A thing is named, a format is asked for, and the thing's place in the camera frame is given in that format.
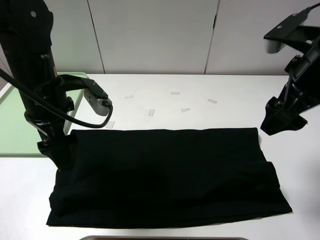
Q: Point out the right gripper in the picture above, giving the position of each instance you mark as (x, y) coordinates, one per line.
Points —
(291, 102)

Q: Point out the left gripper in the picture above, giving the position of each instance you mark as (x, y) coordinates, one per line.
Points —
(55, 144)

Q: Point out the black short sleeve shirt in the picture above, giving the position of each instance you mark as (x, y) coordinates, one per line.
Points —
(130, 179)

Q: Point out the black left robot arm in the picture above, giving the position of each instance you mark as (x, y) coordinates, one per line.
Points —
(25, 37)

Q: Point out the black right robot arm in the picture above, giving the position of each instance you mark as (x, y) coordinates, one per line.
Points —
(305, 70)

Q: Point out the green plastic tray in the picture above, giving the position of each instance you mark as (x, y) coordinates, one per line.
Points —
(18, 138)

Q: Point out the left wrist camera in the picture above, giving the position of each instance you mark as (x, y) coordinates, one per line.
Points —
(93, 93)

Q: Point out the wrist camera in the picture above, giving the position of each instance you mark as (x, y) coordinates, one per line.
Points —
(293, 33)
(93, 93)

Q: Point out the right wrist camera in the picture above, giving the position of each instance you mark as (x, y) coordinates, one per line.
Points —
(293, 33)

